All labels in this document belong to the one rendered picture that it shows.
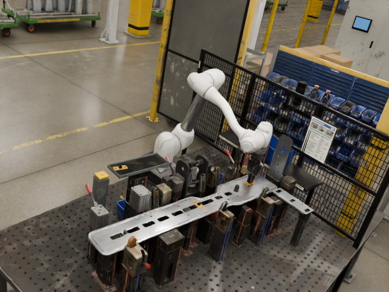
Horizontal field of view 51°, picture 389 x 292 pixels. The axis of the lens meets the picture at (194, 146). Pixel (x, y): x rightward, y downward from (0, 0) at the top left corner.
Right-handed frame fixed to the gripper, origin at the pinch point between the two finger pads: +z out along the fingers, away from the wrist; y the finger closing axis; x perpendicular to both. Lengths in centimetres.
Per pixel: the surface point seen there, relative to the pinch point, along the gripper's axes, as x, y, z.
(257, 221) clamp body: -7.9, 19.8, 19.7
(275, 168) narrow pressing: 26.5, 0.4, -0.9
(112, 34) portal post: 285, -638, 91
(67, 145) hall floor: -4, -255, 107
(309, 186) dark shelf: 37.9, 23.7, 3.6
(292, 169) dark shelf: 45.7, 2.9, 3.6
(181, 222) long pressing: -67, 8, 6
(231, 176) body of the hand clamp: -3.0, -14.0, 6.8
